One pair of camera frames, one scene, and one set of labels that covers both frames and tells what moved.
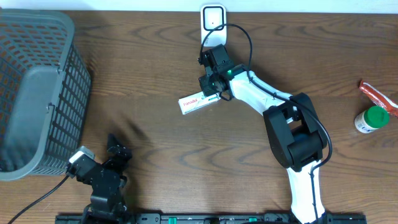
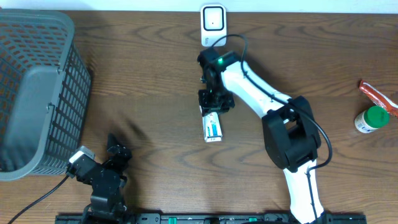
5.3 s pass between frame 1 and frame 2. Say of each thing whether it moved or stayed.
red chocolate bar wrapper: stayed
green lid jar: stayed
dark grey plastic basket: stayed
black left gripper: stayed
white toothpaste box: moved
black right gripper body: moved
